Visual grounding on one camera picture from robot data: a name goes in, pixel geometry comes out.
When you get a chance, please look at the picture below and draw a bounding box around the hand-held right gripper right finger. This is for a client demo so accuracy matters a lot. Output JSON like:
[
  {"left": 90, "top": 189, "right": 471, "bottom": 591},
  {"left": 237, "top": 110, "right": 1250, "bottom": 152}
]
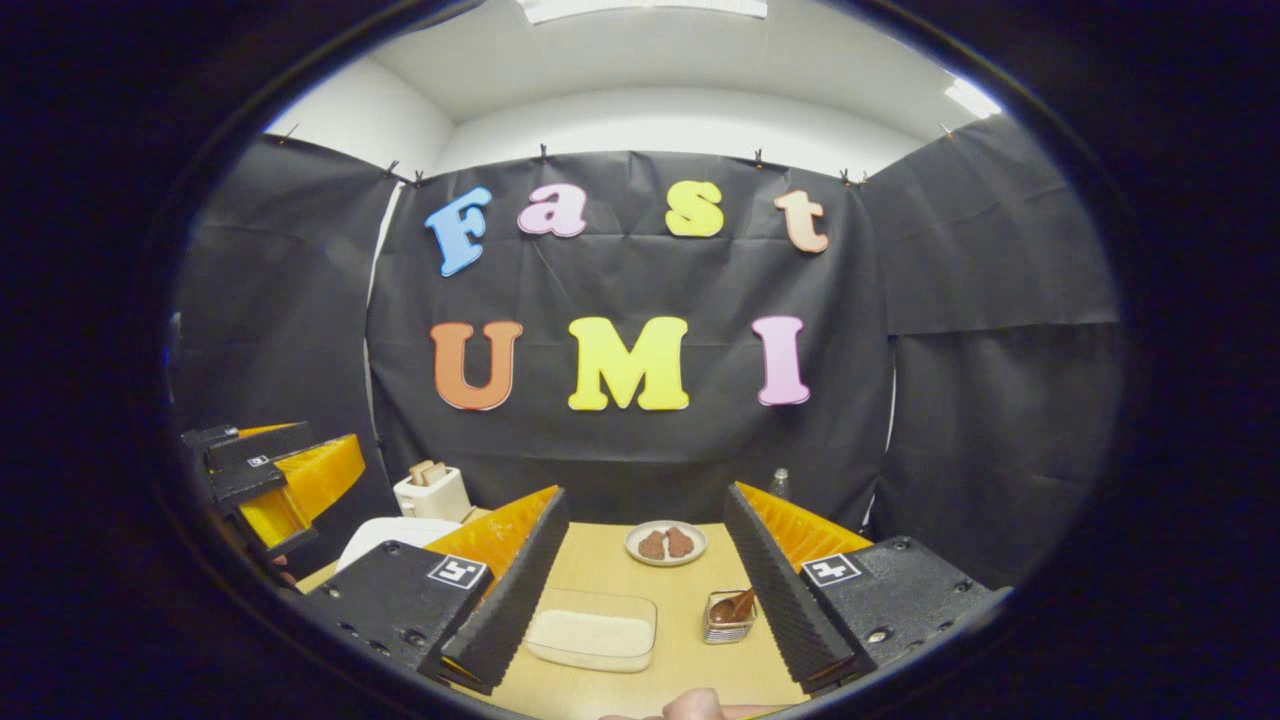
[{"left": 721, "top": 480, "right": 1013, "bottom": 695}]

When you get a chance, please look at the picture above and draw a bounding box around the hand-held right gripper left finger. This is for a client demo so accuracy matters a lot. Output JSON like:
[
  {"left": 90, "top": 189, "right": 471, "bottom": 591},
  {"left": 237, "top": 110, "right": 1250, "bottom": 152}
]
[{"left": 300, "top": 486, "right": 572, "bottom": 697}]

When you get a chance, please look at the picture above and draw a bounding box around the metal wire chopstick holder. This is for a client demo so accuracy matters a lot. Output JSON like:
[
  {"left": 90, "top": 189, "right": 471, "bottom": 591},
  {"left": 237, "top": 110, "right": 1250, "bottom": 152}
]
[{"left": 702, "top": 589, "right": 758, "bottom": 645}]

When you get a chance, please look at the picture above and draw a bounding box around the clear box of rice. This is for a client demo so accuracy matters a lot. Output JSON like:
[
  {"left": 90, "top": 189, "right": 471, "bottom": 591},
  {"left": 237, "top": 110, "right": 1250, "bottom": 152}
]
[{"left": 523, "top": 587, "right": 659, "bottom": 674}]

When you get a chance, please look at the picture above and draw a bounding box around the white rice cooker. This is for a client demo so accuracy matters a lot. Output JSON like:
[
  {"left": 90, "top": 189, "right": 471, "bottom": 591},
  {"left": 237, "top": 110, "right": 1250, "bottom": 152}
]
[{"left": 335, "top": 516, "right": 466, "bottom": 573}]

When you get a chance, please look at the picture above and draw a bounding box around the white round plate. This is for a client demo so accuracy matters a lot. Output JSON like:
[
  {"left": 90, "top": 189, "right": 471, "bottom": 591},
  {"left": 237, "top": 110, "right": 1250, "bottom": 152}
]
[{"left": 624, "top": 520, "right": 708, "bottom": 568}]

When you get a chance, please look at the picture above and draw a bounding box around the white toaster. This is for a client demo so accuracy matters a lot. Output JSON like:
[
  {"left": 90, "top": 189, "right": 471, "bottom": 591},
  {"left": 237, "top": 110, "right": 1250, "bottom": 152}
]
[{"left": 393, "top": 460, "right": 473, "bottom": 524}]

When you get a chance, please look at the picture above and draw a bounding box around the black backdrop cloth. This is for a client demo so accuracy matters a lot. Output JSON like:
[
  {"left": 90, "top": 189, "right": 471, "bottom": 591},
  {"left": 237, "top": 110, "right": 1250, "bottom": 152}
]
[{"left": 170, "top": 115, "right": 1121, "bottom": 591}]

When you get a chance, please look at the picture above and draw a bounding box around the small ceiling light panel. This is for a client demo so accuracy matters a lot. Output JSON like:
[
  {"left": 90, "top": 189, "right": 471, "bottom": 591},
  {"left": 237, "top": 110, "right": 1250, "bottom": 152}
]
[{"left": 944, "top": 78, "right": 1003, "bottom": 121}]

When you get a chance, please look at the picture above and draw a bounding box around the long ceiling light panel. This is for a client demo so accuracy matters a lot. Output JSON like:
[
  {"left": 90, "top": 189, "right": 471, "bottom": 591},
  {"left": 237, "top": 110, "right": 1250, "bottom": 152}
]
[{"left": 518, "top": 0, "right": 769, "bottom": 25}]

